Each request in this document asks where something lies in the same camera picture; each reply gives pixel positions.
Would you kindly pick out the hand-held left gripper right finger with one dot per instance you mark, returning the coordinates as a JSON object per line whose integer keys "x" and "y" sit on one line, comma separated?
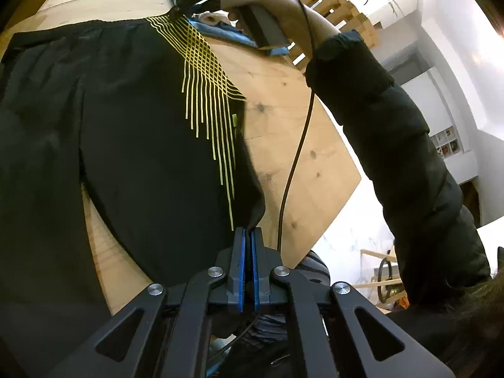
{"x": 254, "y": 271}

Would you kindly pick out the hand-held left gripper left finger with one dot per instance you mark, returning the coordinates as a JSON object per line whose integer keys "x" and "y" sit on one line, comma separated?
{"x": 241, "y": 271}

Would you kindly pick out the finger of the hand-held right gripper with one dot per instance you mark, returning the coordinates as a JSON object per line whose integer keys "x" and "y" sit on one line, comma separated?
{"x": 193, "y": 8}

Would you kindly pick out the black shorts with yellow stripes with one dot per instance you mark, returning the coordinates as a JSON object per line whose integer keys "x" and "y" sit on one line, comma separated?
{"x": 118, "y": 134}

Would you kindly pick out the person's right forearm black sleeve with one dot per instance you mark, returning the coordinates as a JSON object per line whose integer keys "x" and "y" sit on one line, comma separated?
{"x": 401, "y": 145}

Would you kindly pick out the person's right hand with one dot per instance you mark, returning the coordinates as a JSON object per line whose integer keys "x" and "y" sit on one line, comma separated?
{"x": 299, "y": 15}

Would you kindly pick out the white cloth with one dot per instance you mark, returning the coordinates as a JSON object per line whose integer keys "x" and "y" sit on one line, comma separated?
{"x": 212, "y": 18}

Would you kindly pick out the blue cloth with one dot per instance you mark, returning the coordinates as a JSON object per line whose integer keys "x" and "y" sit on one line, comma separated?
{"x": 241, "y": 37}

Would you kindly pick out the wooden slatted rack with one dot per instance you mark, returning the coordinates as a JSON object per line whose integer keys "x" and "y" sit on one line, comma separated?
{"x": 348, "y": 12}

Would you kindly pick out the white cabinet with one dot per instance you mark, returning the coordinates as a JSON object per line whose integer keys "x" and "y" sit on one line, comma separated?
{"x": 427, "y": 98}

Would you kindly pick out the wooden frame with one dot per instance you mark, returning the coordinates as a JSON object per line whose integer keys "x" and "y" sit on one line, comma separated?
{"x": 372, "y": 279}

